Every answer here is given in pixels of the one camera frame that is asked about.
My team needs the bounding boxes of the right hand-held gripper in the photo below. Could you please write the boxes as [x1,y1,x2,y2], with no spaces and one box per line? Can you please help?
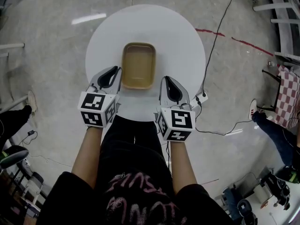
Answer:
[154,76,196,142]

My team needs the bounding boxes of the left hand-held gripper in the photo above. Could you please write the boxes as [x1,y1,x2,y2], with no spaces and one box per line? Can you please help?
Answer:
[77,66,123,128]

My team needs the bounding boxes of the person's left forearm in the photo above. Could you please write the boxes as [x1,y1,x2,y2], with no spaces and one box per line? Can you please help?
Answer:
[71,125,104,190]

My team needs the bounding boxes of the person's right forearm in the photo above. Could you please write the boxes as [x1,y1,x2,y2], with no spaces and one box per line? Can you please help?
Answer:
[167,140,198,195]

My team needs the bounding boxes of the white power strip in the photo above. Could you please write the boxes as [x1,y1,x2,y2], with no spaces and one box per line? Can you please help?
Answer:
[190,91,209,107]

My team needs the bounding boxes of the tan rectangular tray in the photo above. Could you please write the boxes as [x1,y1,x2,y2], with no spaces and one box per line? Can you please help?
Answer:
[121,42,157,90]

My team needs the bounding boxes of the person's black trousers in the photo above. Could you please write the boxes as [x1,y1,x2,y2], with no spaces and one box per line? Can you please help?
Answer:
[103,114,162,154]

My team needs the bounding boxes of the black metal stand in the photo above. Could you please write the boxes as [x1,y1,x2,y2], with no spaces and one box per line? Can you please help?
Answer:
[256,69,282,113]

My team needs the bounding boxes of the person's black printed shirt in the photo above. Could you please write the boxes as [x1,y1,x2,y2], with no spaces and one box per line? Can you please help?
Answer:
[40,123,235,225]

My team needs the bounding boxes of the red white checkered cloth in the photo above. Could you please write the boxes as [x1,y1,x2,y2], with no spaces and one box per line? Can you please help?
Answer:
[273,64,300,129]

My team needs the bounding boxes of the black green padded object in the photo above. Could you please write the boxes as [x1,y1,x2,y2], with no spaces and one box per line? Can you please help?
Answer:
[0,145,30,170]

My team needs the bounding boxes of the white metal rack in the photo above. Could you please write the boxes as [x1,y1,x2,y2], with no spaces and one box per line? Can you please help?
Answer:
[252,0,300,63]

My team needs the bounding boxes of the black equipment with green part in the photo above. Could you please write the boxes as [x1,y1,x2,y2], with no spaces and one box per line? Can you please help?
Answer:
[260,166,300,212]

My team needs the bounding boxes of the long black power cable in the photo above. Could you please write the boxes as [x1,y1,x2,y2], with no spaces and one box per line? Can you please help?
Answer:
[193,0,258,135]

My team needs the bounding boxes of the white metal rail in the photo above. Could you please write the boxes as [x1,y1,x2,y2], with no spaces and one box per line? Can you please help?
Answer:
[0,42,25,59]

